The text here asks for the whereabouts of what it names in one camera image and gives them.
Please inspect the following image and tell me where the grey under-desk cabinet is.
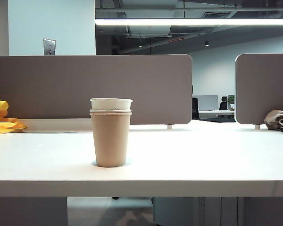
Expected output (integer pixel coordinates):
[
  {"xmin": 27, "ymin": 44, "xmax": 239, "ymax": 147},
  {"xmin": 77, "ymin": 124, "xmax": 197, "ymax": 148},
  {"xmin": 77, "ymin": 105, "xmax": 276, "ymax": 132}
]
[{"xmin": 153, "ymin": 197, "xmax": 239, "ymax": 226}]

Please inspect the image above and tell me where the grey table leg panel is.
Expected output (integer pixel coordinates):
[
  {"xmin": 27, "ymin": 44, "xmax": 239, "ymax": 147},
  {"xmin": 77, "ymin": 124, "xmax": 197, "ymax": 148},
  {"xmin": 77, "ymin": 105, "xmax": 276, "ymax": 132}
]
[{"xmin": 0, "ymin": 197, "xmax": 68, "ymax": 226}]

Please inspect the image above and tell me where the tall brown paper cup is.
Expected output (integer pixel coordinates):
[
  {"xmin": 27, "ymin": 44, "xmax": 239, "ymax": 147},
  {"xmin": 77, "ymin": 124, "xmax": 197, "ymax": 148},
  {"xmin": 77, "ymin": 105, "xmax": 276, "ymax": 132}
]
[{"xmin": 89, "ymin": 112, "xmax": 133, "ymax": 168}]

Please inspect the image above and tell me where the brown fabric bag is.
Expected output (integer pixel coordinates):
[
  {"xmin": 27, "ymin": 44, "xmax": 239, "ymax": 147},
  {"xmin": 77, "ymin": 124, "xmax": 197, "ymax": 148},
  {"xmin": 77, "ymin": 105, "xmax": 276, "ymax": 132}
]
[{"xmin": 264, "ymin": 109, "xmax": 283, "ymax": 136}]

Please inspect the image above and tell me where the long ceiling light strip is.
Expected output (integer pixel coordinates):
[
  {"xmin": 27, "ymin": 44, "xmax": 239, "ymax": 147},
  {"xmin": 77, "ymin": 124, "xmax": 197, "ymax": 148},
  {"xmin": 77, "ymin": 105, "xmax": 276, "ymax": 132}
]
[{"xmin": 95, "ymin": 18, "xmax": 283, "ymax": 26}]

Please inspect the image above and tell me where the wide grey desk divider panel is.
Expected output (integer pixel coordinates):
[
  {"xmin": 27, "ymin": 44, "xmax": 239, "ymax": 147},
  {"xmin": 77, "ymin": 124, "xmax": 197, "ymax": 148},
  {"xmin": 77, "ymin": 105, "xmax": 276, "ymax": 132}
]
[{"xmin": 0, "ymin": 54, "xmax": 193, "ymax": 129}]

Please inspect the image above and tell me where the white cable tray rail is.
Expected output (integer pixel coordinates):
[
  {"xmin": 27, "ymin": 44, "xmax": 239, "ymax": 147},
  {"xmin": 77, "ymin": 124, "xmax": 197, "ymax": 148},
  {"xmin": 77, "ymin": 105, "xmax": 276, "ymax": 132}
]
[{"xmin": 17, "ymin": 118, "xmax": 93, "ymax": 132}]

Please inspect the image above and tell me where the narrow grey desk divider panel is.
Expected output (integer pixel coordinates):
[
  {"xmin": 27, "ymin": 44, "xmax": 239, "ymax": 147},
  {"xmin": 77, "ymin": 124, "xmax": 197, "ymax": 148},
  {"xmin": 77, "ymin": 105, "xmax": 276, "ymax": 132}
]
[{"xmin": 235, "ymin": 53, "xmax": 283, "ymax": 129}]

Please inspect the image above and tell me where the white background desk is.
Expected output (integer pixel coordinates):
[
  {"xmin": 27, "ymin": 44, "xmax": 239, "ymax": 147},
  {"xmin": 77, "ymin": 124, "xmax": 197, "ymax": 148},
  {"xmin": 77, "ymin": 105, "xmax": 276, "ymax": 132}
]
[{"xmin": 199, "ymin": 109, "xmax": 235, "ymax": 119}]

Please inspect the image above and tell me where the black office chair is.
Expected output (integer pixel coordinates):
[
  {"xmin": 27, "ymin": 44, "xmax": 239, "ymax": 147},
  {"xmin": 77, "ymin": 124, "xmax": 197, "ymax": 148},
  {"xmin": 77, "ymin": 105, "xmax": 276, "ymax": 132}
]
[{"xmin": 219, "ymin": 96, "xmax": 228, "ymax": 111}]

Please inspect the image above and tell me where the yellow crumpled cloth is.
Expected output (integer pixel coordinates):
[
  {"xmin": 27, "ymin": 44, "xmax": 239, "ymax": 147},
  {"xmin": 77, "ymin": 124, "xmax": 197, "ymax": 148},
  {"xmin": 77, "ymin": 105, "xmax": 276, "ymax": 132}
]
[{"xmin": 0, "ymin": 100, "xmax": 28, "ymax": 135}]

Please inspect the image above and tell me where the white paper cup blue logo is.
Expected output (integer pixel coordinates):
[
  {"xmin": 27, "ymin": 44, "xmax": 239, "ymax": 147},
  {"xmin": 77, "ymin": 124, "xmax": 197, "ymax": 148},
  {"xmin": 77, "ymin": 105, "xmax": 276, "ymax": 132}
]
[
  {"xmin": 90, "ymin": 98, "xmax": 133, "ymax": 111},
  {"xmin": 89, "ymin": 108, "xmax": 133, "ymax": 114}
]

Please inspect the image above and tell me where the green potted plant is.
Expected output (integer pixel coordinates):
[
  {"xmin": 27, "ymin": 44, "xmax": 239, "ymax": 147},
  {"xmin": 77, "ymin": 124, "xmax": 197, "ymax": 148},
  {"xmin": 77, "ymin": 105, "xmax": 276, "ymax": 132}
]
[{"xmin": 227, "ymin": 95, "xmax": 235, "ymax": 111}]

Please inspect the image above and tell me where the metal wall switch plate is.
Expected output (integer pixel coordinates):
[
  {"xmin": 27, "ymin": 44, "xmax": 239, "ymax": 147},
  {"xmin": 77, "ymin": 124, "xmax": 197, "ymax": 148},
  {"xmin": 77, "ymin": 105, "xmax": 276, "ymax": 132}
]
[{"xmin": 43, "ymin": 38, "xmax": 57, "ymax": 56}]

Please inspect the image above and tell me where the white background desk screen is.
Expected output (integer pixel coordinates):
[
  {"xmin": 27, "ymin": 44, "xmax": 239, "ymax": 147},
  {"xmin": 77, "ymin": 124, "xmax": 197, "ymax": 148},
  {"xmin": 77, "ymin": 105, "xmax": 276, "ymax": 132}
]
[{"xmin": 192, "ymin": 95, "xmax": 218, "ymax": 111}]

